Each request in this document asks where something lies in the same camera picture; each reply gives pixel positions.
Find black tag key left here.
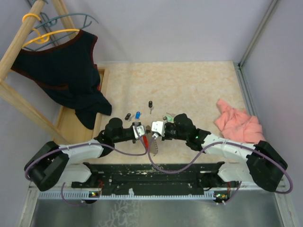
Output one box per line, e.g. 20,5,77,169
125,113,131,120

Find aluminium frame post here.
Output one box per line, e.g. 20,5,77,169
238,0,280,69

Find yellow plastic hanger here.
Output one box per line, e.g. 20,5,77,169
22,13,80,48

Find pink cloth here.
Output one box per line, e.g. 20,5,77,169
214,99,266,144

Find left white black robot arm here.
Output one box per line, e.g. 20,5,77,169
25,118,147,192

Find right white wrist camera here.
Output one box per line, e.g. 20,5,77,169
151,121,165,137

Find black tag key upper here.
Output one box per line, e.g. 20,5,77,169
148,101,154,114

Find wooden clothes rack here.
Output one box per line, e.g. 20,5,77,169
0,0,79,142

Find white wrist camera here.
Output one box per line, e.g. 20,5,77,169
133,122,146,140
151,121,165,137

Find teal plastic hanger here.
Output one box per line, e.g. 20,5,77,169
25,12,99,51

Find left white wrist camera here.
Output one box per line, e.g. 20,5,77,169
133,122,146,140

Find black tag key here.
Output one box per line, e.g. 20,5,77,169
125,113,131,120
148,101,154,114

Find dark navy vest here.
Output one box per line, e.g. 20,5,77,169
11,30,112,130

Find metal key organizer red strap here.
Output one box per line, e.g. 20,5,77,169
141,134,159,157

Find green tag key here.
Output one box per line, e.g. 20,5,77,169
162,113,176,123

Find blue tag key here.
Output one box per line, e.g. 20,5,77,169
135,111,142,120

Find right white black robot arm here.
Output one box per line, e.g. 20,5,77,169
159,113,287,192

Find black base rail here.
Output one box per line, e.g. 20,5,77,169
68,162,240,199

